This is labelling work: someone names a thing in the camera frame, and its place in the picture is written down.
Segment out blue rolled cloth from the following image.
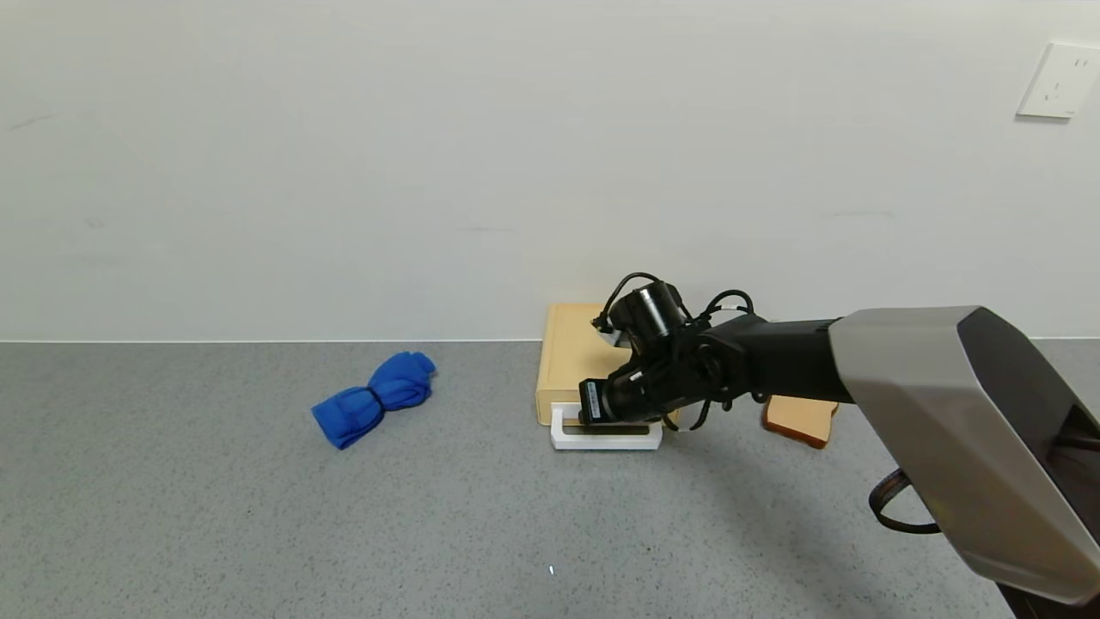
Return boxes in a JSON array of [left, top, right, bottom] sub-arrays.
[[310, 350, 438, 451]]

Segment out toy toast slice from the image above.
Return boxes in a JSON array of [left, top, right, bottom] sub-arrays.
[[761, 393, 840, 450]]

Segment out wooden tray with white handle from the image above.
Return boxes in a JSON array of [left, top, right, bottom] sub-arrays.
[[535, 302, 681, 427]]

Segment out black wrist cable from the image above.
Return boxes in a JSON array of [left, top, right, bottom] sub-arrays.
[[591, 272, 756, 336]]

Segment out black cable loop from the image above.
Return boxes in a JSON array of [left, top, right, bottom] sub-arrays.
[[867, 468, 943, 536]]

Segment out white wall socket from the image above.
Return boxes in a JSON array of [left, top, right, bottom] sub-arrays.
[[1015, 40, 1100, 120]]

